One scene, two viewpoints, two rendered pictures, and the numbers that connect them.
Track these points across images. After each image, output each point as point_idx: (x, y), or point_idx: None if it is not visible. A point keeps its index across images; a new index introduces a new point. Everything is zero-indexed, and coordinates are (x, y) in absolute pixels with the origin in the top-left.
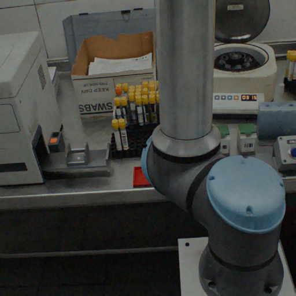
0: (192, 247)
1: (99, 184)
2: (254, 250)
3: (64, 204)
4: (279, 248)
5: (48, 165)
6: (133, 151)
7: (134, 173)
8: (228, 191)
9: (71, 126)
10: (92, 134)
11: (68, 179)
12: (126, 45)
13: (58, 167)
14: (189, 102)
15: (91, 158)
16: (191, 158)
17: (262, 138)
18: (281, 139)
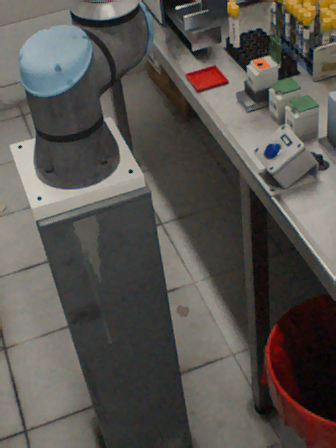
0: None
1: (179, 56)
2: (29, 107)
3: (154, 54)
4: (120, 180)
5: (173, 10)
6: (236, 53)
7: (204, 68)
8: (33, 40)
9: (268, 4)
10: (262, 21)
11: (177, 36)
12: None
13: (172, 16)
14: None
15: (197, 29)
16: (71, 12)
17: (329, 138)
18: (284, 128)
